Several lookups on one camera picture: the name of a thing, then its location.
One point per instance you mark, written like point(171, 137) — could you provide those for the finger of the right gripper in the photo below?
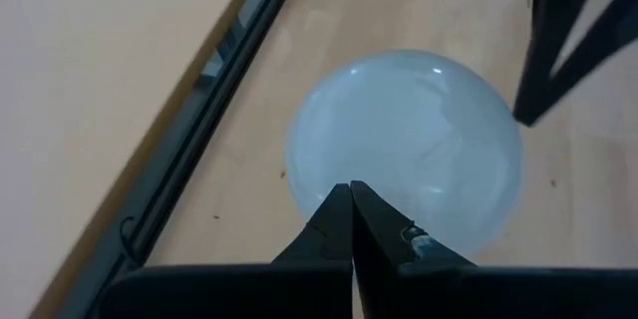
point(548, 35)

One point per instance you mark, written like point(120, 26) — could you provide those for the white reflector lightbulb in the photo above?
point(399, 134)

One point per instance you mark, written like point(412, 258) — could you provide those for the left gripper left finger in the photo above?
point(249, 291)

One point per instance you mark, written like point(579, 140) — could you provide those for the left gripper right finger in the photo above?
point(448, 294)

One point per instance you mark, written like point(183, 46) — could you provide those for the beige wooden desk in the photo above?
point(75, 85)

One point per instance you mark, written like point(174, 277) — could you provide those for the black aluminium table frame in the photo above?
point(199, 124)

